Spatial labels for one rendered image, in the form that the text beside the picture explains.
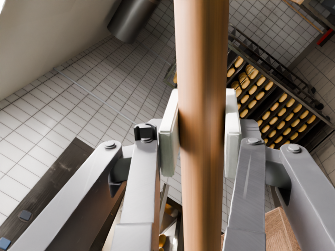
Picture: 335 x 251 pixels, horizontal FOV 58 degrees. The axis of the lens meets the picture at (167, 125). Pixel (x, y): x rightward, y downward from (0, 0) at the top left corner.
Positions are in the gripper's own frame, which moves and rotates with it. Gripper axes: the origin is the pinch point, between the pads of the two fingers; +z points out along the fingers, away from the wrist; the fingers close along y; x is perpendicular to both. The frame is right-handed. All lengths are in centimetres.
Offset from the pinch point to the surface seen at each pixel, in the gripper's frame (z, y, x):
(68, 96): 192, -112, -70
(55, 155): 128, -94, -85
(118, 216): 116, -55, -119
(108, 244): 95, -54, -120
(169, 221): 148, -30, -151
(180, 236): 127, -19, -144
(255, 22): 497, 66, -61
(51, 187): 106, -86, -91
